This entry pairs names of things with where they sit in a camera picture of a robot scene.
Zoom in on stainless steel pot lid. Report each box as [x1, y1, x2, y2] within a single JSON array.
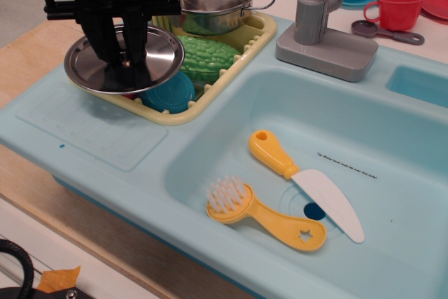
[[64, 24, 185, 95]]

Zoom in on red plastic cup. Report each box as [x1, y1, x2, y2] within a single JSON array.
[[122, 94, 137, 100]]

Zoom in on green bitter gourd toy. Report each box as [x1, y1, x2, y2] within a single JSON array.
[[178, 35, 240, 84]]

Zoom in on blue plastic bowl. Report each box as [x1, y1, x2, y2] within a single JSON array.
[[138, 71, 195, 114]]

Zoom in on yellow plastic dish rack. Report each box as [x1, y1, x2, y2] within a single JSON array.
[[64, 11, 277, 126]]

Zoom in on grey toy faucet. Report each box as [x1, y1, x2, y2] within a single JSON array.
[[275, 0, 379, 82]]

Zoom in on yellow dish brush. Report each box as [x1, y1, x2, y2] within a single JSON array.
[[206, 176, 327, 252]]

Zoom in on light blue toy sink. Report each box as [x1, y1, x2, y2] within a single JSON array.
[[1, 18, 447, 298]]

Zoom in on grey measuring spoon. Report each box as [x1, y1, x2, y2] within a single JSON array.
[[351, 20, 425, 46]]

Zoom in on orange tape piece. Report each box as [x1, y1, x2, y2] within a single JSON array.
[[36, 266, 81, 293]]

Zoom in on black device with screw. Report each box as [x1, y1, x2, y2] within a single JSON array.
[[1, 287, 92, 299]]

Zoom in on black braided cable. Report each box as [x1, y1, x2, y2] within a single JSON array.
[[0, 239, 36, 299]]

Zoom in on yellow handled toy knife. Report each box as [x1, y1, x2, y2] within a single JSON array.
[[248, 130, 365, 244]]

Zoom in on red cup with handle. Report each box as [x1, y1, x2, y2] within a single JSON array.
[[363, 0, 423, 32]]

